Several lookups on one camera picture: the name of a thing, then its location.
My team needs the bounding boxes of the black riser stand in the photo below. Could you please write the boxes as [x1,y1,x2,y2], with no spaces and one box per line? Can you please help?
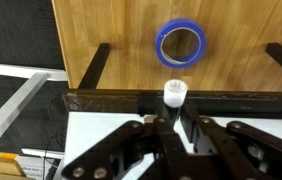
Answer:
[61,42,282,123]

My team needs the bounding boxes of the thin black floor cable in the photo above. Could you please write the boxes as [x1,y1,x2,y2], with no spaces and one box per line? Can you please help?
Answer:
[42,95,69,169]

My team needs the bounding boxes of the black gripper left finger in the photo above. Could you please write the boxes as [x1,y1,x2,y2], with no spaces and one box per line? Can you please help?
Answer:
[60,99,182,180]

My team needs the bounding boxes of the white printed paper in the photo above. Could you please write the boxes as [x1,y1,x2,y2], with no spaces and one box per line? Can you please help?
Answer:
[14,148,65,180]

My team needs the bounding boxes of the blue tape roll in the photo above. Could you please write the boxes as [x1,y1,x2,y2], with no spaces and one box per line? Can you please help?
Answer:
[154,17,208,70]

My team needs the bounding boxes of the white whiteboard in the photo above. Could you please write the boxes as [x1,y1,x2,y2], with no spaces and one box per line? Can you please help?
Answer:
[52,111,282,180]

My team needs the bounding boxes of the grey metal table frame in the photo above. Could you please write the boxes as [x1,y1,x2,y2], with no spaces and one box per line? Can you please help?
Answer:
[0,61,69,150]

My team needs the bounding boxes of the white whiteboard marker pen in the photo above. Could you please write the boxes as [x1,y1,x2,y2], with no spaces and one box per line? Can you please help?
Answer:
[162,78,189,129]

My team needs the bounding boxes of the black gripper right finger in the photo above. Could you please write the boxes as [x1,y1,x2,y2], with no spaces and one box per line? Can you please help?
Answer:
[180,103,282,180]

